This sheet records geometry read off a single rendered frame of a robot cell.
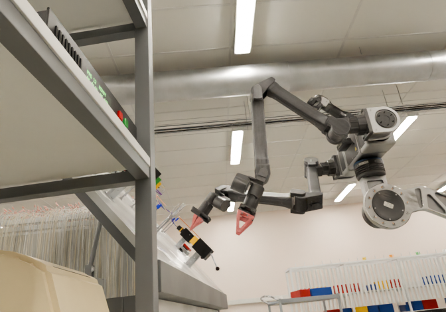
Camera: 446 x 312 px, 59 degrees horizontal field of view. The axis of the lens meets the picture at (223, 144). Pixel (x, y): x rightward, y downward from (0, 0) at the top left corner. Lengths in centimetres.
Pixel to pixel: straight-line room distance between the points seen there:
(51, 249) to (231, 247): 770
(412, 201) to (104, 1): 147
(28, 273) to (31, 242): 208
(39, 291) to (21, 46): 30
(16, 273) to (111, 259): 186
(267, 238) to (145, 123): 930
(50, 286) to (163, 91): 356
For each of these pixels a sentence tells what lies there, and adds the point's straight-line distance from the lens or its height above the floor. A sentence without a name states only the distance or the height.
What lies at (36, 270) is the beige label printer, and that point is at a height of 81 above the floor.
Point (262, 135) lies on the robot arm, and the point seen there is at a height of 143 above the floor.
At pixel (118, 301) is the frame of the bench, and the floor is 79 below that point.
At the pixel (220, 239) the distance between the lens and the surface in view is 1002.
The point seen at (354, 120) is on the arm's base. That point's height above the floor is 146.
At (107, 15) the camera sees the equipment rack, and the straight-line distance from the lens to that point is 105.
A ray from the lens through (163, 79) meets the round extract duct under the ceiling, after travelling 406.
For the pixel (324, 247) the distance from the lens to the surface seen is 1031.
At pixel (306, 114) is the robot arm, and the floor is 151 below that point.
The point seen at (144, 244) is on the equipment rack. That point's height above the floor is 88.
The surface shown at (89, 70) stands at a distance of 66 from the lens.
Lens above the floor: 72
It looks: 25 degrees up
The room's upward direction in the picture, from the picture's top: 6 degrees counter-clockwise
